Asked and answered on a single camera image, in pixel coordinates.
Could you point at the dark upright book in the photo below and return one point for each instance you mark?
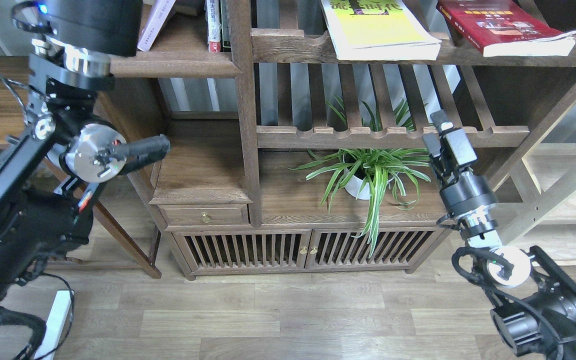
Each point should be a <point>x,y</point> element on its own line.
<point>226,45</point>

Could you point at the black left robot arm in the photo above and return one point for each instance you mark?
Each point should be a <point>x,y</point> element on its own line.
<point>52,175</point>

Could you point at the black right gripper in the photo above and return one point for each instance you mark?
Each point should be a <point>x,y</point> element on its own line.
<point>467,197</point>

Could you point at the red white upright book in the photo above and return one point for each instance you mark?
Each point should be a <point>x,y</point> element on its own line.
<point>213,25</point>

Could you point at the white plant pot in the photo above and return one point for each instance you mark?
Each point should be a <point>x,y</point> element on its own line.
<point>353,187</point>

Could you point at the green spider plant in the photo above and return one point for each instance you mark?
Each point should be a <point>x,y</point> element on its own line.
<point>399,162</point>

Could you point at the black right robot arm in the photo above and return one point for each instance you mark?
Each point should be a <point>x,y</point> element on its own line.
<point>534,300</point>

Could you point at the yellow green book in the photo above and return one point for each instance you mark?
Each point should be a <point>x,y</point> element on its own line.
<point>366,30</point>

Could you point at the white floor bar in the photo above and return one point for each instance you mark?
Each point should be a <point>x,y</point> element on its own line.
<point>55,323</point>

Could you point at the dark wooden bookshelf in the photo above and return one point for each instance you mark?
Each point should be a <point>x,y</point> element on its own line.
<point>239,122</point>

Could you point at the purple white book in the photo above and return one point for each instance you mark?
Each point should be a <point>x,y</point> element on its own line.
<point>160,12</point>

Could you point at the brass drawer knob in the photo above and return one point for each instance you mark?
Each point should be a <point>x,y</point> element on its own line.
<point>205,217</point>

